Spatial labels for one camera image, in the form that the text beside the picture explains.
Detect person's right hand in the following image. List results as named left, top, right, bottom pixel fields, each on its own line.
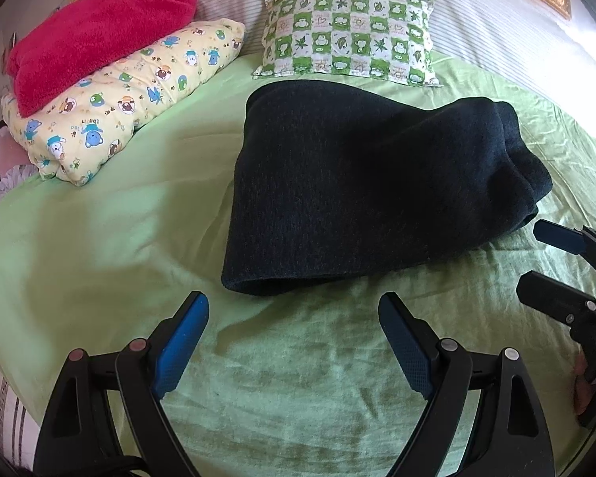
left=574, top=351, right=593, bottom=416

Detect white striped duvet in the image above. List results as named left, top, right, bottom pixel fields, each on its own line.
left=195, top=0, right=596, bottom=138

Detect green bed sheet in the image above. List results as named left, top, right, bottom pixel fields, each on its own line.
left=0, top=54, right=596, bottom=476

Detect green frog checkered pillow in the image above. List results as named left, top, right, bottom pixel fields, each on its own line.
left=254, top=0, right=440, bottom=87

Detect red fuzzy blanket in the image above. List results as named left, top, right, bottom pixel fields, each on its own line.
left=6, top=0, right=198, bottom=117

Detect yellow cartoon print pillow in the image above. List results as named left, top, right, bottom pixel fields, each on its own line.
left=1, top=18, right=246, bottom=186

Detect black knit pants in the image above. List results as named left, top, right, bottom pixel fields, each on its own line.
left=221, top=80, right=552, bottom=296

